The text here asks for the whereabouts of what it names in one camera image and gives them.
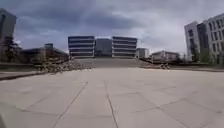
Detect wide concrete stairs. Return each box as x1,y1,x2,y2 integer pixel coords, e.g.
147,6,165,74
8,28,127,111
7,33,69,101
72,57,152,69

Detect wide striped glass building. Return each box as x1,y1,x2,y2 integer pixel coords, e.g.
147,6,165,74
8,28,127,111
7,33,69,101
67,35,138,60

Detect grey concrete slab plaza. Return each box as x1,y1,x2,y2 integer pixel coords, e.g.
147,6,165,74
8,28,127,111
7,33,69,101
0,67,224,128

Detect small pale building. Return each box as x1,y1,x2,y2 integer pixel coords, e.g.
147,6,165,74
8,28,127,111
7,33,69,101
135,47,150,60

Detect low pale building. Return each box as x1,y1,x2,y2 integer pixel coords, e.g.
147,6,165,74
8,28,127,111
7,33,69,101
149,50,181,62

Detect row of parked bicycles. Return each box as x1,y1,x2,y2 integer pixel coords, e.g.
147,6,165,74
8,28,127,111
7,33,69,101
33,61,92,74

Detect low dark building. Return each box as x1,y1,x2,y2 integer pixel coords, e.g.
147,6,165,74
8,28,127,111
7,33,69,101
15,43,70,64

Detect white multi-storey building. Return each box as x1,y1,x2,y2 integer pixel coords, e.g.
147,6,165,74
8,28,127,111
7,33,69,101
183,12,224,65

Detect dark tree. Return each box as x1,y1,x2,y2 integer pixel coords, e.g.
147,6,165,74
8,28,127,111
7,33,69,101
2,36,20,63

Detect tall grey building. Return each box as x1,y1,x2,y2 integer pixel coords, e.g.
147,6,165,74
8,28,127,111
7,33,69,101
0,8,18,63

